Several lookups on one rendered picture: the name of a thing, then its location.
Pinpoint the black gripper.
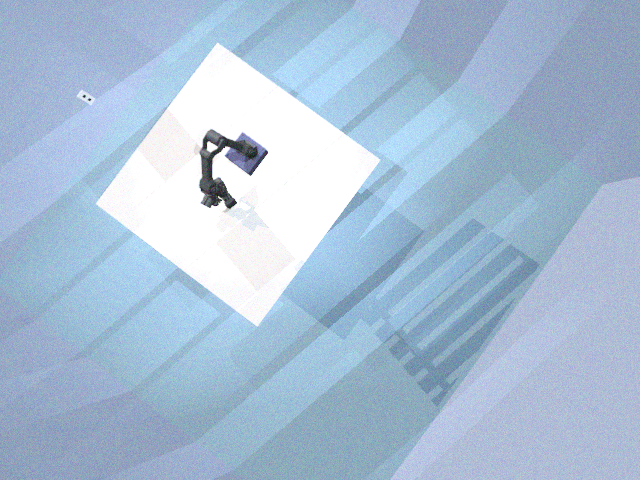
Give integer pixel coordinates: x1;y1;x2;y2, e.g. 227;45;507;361
215;177;237;209

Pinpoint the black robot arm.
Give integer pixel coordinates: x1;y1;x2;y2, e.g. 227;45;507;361
198;129;260;208

